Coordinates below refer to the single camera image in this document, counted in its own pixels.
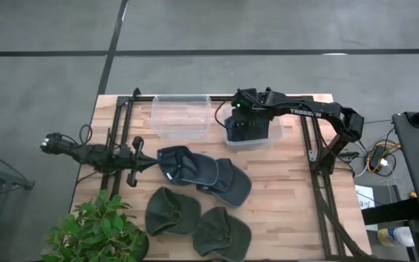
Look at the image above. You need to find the white paper sheet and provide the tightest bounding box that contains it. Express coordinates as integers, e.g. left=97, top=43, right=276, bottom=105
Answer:
left=354, top=184, right=378, bottom=211

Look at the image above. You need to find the olive green cap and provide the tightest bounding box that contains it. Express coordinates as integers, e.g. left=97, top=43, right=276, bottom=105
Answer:
left=144, top=186, right=202, bottom=237
left=192, top=206, right=253, bottom=262

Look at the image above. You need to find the clear plastic container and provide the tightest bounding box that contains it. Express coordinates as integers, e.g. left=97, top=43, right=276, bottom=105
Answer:
left=221, top=104, right=284, bottom=153
left=151, top=94, right=212, bottom=142

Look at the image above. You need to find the dark navy denim cap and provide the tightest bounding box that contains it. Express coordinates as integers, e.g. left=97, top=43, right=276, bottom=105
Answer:
left=196, top=157, right=253, bottom=209

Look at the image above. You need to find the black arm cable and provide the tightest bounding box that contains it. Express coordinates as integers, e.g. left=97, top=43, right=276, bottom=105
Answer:
left=79, top=124, right=94, bottom=147

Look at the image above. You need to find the white and yellow bottle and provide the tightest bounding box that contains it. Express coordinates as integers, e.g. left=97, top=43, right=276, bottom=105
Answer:
left=376, top=226, right=416, bottom=249

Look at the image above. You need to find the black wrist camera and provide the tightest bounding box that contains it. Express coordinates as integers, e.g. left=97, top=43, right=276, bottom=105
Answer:
left=231, top=87, right=260, bottom=110

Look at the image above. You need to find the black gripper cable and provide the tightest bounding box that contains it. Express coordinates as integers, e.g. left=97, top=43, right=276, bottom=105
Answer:
left=214, top=108, right=233, bottom=129

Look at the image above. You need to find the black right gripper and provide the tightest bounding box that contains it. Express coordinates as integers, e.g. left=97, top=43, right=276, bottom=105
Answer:
left=225, top=108, right=271, bottom=143

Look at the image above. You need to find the black power adapter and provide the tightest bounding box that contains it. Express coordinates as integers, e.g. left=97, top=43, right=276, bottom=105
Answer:
left=369, top=145, right=389, bottom=172

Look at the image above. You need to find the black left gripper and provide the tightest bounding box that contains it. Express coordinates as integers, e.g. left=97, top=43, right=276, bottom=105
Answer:
left=117, top=136, right=159, bottom=188

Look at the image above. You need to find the navy mesh-lined cap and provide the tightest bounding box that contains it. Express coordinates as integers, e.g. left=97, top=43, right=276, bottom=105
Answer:
left=156, top=145, right=220, bottom=187

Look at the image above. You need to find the yellow cable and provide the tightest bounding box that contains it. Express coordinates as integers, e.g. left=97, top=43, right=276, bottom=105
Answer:
left=366, top=142, right=402, bottom=174

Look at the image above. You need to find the green leafy plant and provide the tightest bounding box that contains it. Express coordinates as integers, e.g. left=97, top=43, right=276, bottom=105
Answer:
left=41, top=188, right=151, bottom=262

